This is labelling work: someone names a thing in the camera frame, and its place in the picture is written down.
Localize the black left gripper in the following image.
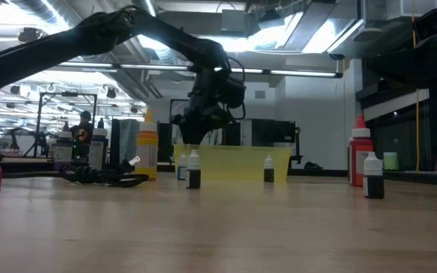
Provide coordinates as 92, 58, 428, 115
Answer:
170, 67, 239, 145

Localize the small white-capped dye bottle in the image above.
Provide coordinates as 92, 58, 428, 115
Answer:
263, 154, 275, 183
177, 152, 188, 181
186, 149, 202, 190
363, 151, 385, 200

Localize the large yellow dye bottle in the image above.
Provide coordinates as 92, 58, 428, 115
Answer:
135, 108, 159, 181

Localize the large blue-capped dye bottle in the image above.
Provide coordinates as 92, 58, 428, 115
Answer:
88, 117, 108, 171

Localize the translucent yellow plastic bin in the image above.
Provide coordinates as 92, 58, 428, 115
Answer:
173, 143, 291, 183

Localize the black cabinet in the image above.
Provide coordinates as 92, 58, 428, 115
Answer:
237, 118, 297, 148

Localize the gray covered cabinet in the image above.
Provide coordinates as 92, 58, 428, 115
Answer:
110, 118, 140, 166

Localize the pale green plastic jar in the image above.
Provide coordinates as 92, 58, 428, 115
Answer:
383, 151, 400, 171

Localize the long LED light bar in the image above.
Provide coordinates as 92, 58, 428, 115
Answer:
57, 61, 344, 80

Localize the person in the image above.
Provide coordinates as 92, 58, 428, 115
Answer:
69, 110, 95, 159

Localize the black aluminium rig frame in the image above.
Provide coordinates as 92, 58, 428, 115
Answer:
33, 92, 99, 158
168, 98, 191, 128

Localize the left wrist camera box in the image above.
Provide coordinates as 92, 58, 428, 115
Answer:
218, 74, 247, 110

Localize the yellow extension cable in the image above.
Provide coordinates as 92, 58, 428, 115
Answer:
410, 14, 421, 172

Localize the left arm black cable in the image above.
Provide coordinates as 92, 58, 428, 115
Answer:
224, 55, 247, 121

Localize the black lamp power cord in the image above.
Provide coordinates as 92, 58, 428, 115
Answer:
57, 155, 150, 189

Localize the black aluminium table frame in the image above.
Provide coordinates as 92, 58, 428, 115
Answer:
0, 157, 437, 187

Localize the ceiling dome camera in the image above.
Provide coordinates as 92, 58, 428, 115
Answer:
16, 26, 48, 45

